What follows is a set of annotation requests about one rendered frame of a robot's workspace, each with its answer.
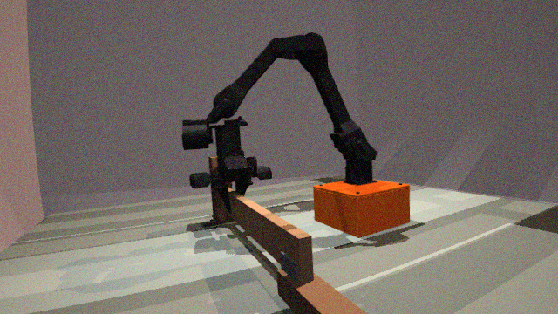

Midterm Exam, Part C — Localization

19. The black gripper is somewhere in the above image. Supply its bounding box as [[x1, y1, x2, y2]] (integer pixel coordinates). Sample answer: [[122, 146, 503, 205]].
[[189, 146, 272, 213]]

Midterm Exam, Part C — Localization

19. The long brown wooden beam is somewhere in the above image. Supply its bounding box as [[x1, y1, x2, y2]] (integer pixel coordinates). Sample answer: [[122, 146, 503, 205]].
[[222, 188, 314, 284]]

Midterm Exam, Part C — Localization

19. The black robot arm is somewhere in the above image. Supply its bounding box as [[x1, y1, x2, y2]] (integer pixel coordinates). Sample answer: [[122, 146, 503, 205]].
[[182, 32, 377, 186]]

